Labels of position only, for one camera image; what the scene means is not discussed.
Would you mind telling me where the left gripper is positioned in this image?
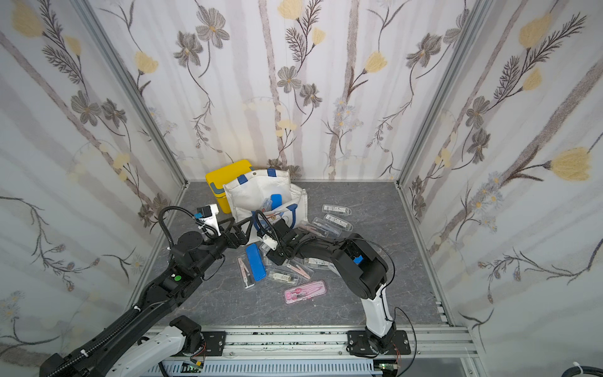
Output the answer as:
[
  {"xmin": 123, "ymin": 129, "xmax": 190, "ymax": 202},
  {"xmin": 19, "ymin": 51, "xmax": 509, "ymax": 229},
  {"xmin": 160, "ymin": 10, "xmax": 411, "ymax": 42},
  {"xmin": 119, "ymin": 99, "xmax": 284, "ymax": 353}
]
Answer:
[{"xmin": 193, "ymin": 214, "xmax": 253, "ymax": 277}]

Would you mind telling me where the clear case with red label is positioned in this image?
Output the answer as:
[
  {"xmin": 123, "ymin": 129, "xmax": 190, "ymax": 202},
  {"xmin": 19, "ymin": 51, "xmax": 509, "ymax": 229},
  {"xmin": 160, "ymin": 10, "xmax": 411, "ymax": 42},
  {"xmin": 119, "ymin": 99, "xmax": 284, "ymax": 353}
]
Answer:
[{"xmin": 260, "ymin": 198, "xmax": 273, "ymax": 212}]

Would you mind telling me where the white canvas cartoon tote bag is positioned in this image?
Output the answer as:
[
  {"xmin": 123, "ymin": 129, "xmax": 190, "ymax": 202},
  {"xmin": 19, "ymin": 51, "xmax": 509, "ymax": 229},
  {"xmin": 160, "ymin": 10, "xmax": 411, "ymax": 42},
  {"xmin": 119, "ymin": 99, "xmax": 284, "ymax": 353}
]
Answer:
[{"xmin": 224, "ymin": 169, "xmax": 309, "ymax": 228}]

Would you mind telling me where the blue compass case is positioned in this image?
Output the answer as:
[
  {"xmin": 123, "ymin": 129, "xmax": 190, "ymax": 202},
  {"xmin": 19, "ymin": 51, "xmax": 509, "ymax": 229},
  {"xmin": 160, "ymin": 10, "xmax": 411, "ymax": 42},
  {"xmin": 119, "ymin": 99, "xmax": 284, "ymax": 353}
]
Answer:
[
  {"xmin": 246, "ymin": 243, "xmax": 267, "ymax": 281},
  {"xmin": 270, "ymin": 194, "xmax": 283, "ymax": 210}
]

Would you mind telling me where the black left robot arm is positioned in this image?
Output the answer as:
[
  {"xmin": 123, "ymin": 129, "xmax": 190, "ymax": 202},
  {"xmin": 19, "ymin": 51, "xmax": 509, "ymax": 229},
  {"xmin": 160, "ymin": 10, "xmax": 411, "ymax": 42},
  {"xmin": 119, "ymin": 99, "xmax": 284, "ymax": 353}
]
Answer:
[{"xmin": 39, "ymin": 206, "xmax": 254, "ymax": 376}]

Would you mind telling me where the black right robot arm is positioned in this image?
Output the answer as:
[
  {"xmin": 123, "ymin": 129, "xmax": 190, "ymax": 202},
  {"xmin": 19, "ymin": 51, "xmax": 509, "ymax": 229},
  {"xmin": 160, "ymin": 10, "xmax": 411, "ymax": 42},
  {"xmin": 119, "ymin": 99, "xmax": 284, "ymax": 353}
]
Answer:
[{"xmin": 252, "ymin": 211, "xmax": 416, "ymax": 358}]

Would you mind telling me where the right arm mounting base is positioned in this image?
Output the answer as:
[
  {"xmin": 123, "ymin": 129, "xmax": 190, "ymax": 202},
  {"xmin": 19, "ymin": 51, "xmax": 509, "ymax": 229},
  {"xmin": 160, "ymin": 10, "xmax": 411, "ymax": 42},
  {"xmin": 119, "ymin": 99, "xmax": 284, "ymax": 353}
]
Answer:
[{"xmin": 346, "ymin": 329, "xmax": 412, "ymax": 358}]

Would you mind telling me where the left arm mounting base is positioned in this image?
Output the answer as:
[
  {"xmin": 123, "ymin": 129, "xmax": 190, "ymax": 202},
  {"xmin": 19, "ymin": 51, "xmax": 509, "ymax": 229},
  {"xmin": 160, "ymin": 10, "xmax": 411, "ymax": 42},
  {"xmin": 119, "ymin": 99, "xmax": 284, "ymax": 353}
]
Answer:
[{"xmin": 169, "ymin": 316, "xmax": 226, "ymax": 358}]

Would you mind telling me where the clear case with pink compass centre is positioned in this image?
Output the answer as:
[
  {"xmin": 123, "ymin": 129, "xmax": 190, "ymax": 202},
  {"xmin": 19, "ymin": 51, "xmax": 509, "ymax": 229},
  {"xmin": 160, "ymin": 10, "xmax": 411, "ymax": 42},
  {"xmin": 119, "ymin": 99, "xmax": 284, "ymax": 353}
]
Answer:
[{"xmin": 284, "ymin": 260, "xmax": 314, "ymax": 281}]

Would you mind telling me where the clear long compass case right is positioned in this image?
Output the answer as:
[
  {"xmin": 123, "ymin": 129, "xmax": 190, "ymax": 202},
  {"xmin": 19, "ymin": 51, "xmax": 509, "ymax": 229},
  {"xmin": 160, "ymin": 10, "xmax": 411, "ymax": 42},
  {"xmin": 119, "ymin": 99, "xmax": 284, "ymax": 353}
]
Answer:
[{"xmin": 304, "ymin": 258, "xmax": 339, "ymax": 275}]

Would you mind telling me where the pink compass set case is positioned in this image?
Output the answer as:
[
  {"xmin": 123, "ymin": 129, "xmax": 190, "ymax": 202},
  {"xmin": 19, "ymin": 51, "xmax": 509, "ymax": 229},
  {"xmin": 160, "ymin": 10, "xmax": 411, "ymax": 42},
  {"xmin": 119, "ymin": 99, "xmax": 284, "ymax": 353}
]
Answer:
[{"xmin": 284, "ymin": 281, "xmax": 327, "ymax": 304}]

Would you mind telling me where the clear case small lower centre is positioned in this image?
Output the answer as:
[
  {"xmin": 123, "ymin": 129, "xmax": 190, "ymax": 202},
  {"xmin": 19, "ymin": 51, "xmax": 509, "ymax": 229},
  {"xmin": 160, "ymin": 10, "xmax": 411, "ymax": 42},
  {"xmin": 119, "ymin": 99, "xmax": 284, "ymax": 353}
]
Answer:
[{"xmin": 267, "ymin": 269, "xmax": 300, "ymax": 286}]

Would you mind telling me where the yellow plastic lidded box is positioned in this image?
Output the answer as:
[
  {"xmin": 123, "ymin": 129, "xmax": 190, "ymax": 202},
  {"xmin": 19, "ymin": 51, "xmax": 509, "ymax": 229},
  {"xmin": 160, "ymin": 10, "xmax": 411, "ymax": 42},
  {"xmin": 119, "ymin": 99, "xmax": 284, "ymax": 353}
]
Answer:
[{"xmin": 206, "ymin": 160, "xmax": 252, "ymax": 214}]

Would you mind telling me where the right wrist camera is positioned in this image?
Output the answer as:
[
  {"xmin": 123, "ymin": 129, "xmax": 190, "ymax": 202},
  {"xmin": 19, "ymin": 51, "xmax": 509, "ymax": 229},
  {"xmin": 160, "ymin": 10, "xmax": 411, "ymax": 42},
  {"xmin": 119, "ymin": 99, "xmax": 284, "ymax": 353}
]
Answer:
[{"xmin": 261, "ymin": 235, "xmax": 279, "ymax": 254}]

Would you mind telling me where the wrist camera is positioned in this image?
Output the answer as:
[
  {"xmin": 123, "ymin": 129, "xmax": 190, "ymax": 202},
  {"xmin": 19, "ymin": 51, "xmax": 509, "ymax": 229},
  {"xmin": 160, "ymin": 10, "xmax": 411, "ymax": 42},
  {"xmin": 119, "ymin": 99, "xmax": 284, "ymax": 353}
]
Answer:
[
  {"xmin": 194, "ymin": 204, "xmax": 221, "ymax": 238},
  {"xmin": 261, "ymin": 235, "xmax": 279, "ymax": 254}
]

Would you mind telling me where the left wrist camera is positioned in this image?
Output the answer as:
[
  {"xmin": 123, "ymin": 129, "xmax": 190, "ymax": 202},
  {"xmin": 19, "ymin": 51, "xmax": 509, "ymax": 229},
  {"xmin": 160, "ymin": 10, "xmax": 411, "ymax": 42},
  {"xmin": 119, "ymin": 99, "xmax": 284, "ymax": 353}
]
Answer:
[{"xmin": 194, "ymin": 204, "xmax": 221, "ymax": 238}]

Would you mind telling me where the aluminium front rail frame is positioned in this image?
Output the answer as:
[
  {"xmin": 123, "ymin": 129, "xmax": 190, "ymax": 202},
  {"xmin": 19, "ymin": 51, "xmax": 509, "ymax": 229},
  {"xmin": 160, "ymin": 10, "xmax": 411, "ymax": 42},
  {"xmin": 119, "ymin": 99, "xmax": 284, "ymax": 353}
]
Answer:
[{"xmin": 93, "ymin": 324, "xmax": 486, "ymax": 377}]

